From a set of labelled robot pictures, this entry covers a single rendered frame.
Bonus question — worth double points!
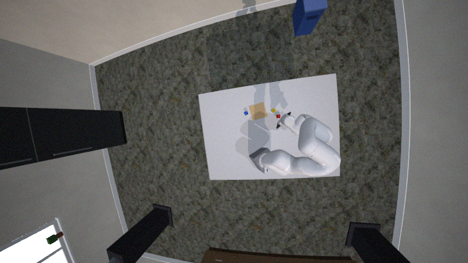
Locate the tan flat mat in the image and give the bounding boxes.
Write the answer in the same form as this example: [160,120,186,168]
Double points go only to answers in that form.
[249,102,267,121]

